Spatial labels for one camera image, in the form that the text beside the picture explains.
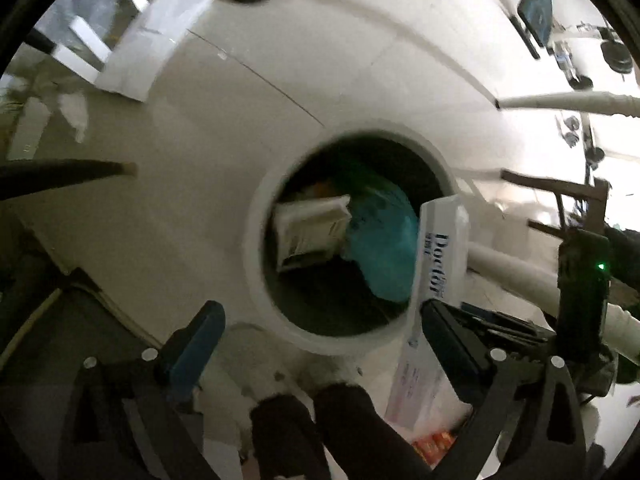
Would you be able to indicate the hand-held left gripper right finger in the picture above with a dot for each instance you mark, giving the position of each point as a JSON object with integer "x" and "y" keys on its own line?
{"x": 447, "y": 340}

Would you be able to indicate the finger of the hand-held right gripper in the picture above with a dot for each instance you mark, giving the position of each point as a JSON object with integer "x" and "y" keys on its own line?
{"x": 525, "y": 341}
{"x": 505, "y": 319}

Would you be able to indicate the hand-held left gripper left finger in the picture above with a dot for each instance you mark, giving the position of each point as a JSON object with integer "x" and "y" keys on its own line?
{"x": 195, "y": 340}

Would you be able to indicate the long white box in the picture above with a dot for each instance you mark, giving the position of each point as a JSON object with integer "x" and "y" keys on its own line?
{"x": 435, "y": 265}

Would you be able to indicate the white trash bin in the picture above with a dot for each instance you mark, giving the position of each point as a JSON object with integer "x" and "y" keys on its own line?
{"x": 260, "y": 280}

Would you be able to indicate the blue plastic bag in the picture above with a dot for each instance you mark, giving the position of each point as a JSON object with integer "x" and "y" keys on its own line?
{"x": 385, "y": 255}

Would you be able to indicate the green white medicine box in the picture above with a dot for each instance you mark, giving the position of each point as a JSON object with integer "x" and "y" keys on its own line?
{"x": 310, "y": 230}

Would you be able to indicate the white table leg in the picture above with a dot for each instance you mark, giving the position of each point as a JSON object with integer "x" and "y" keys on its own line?
{"x": 520, "y": 280}
{"x": 565, "y": 102}

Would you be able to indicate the red snack packet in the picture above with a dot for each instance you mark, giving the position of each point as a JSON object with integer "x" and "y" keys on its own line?
{"x": 432, "y": 445}

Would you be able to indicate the dark wooden stool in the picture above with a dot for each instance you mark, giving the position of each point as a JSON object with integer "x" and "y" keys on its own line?
{"x": 555, "y": 185}

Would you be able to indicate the white fluffy slipper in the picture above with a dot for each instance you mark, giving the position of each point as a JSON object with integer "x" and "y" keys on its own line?
{"x": 305, "y": 375}

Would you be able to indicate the person's right leg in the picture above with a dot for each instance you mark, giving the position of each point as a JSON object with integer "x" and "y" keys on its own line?
{"x": 360, "y": 425}

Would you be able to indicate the person's leg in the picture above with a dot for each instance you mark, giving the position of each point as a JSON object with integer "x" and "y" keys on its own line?
{"x": 287, "y": 435}
{"x": 360, "y": 425}

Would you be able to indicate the person's left leg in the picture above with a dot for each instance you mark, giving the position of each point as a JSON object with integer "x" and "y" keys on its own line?
{"x": 287, "y": 435}

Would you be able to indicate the chrome dumbbell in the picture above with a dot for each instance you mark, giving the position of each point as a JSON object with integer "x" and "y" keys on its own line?
{"x": 570, "y": 127}

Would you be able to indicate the black furniture leg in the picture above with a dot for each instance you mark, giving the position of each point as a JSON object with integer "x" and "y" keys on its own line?
{"x": 60, "y": 172}

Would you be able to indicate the short barbell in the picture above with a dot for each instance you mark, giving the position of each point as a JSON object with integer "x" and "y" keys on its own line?
{"x": 615, "y": 55}

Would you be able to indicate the white plastic scrap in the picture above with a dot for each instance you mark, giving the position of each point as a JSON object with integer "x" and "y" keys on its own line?
{"x": 75, "y": 110}

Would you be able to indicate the white frame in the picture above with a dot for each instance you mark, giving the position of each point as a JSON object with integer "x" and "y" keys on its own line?
{"x": 80, "y": 47}

